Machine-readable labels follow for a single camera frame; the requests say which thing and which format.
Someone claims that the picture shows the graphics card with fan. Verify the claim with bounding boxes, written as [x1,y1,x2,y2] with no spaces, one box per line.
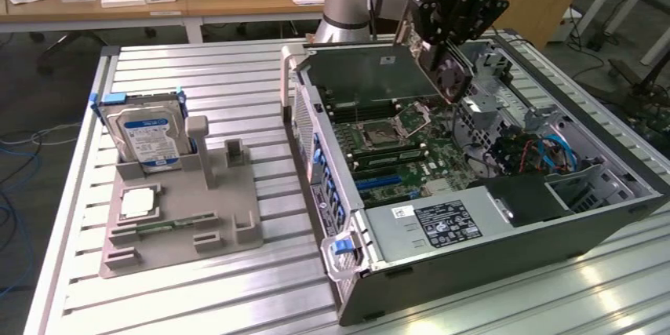
[393,0,477,105]

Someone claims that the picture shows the metal drive cage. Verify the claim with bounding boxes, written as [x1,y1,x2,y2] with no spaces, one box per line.
[455,42,570,147]

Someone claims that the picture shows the metal socket cover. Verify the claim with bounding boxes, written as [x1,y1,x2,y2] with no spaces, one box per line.
[393,100,437,133]

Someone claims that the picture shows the black RAM slot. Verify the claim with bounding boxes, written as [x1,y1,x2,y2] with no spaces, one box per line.
[331,105,397,116]
[334,111,401,123]

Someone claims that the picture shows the CPU socket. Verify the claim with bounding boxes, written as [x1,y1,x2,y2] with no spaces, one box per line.
[354,118,406,152]

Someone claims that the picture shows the green motherboard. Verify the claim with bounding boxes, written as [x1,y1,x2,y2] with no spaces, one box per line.
[323,93,497,210]

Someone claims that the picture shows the black floor equipment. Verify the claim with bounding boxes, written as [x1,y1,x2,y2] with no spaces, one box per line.
[606,56,670,116]

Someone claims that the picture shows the installed green RAM stick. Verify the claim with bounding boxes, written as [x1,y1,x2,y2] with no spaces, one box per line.
[357,154,426,169]

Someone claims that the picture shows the silver chipset heatsink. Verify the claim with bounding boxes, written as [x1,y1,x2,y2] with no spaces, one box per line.
[425,177,463,197]

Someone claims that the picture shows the blue expansion slot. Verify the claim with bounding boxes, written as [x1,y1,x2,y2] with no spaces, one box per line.
[355,173,409,191]

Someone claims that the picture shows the black plastic shroud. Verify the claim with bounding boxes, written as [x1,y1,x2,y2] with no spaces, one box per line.
[481,175,575,228]

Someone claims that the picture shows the grey disk bay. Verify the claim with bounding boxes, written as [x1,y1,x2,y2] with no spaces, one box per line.
[543,162,658,214]

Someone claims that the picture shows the grey power supply unit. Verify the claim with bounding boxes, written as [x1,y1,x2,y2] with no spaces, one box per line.
[362,187,519,266]

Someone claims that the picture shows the blue case latch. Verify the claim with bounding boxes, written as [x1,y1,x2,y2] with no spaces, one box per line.
[333,238,357,257]

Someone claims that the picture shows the hard disk with blue rails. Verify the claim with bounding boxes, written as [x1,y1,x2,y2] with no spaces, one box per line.
[90,89,191,174]

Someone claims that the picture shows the open dark PC case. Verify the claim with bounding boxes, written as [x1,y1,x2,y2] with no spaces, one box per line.
[279,27,670,327]

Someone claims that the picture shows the black office chair base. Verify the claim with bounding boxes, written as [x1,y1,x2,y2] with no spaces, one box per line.
[28,28,158,77]

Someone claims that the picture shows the loose green RAM stick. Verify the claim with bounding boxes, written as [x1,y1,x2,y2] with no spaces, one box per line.
[134,219,198,235]

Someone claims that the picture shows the silver CPU chip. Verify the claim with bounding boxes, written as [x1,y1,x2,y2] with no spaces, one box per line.
[119,188,158,218]

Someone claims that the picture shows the grey parts rack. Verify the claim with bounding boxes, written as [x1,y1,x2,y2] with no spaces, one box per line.
[98,115,266,280]

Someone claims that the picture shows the black table cable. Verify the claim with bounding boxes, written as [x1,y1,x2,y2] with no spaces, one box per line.
[489,24,541,52]

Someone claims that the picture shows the blue wire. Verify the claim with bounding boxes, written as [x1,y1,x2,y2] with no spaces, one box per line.
[542,135,579,174]

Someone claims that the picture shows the red wire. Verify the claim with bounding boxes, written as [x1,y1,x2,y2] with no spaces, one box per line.
[515,140,543,174]

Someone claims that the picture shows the white floor cable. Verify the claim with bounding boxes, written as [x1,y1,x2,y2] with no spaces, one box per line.
[0,122,80,147]

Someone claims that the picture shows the blue floor cable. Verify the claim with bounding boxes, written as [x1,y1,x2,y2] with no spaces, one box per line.
[0,145,47,297]

